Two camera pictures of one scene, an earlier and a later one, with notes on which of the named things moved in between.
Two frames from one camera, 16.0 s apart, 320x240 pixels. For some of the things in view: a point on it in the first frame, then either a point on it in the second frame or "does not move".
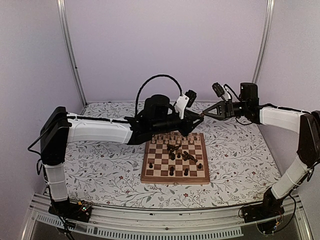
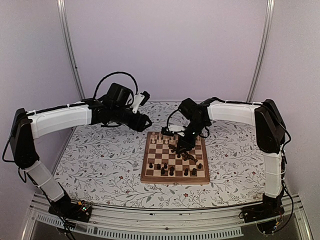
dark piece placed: [171, 171] does not move
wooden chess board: [173, 158] does not move
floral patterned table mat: [246, 163] does not move
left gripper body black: [160, 127] to [119, 117]
